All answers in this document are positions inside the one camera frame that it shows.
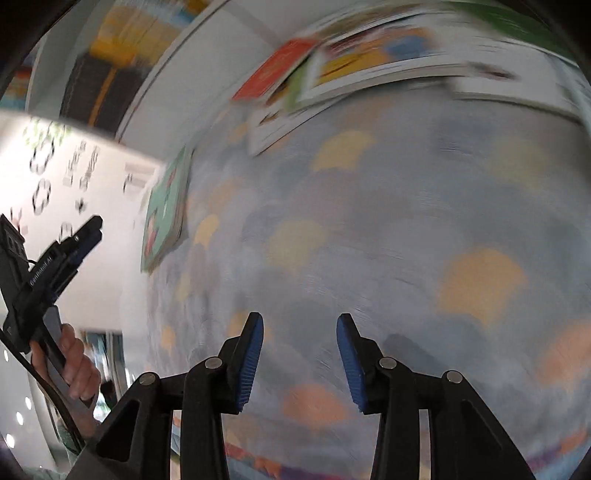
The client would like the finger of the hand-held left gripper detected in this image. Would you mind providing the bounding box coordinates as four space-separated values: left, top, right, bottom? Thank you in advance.
48 230 102 296
59 215 103 252

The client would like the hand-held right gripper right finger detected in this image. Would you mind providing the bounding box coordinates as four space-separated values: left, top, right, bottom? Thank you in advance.
336 313 536 480

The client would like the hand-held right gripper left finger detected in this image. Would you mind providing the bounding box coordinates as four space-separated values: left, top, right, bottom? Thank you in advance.
76 312 265 480

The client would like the teal book red robe figure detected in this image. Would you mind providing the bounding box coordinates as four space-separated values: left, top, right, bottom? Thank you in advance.
140 147 194 274

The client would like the white book yellow robe figure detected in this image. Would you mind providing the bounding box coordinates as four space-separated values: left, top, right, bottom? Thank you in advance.
247 88 333 157

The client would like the lime green thin book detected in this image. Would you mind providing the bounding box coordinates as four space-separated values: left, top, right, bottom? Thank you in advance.
268 60 324 116

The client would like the cartoon picture book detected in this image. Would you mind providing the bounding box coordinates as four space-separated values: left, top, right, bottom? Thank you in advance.
295 25 444 104

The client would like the white book pink flower print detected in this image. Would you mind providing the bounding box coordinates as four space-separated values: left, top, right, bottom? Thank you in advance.
452 46 587 125

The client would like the dark green book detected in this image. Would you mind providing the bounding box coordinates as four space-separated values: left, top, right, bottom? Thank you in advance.
457 0 578 61

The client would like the row of black books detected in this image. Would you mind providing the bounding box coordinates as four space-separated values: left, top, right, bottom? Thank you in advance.
60 51 139 137

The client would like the row of yellow orange books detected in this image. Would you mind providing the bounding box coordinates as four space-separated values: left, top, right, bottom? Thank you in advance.
90 0 208 70

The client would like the person's left hand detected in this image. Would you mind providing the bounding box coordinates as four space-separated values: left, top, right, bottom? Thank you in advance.
30 323 102 403

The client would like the white bookshelf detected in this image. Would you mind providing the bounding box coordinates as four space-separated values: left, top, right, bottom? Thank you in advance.
23 0 296 144

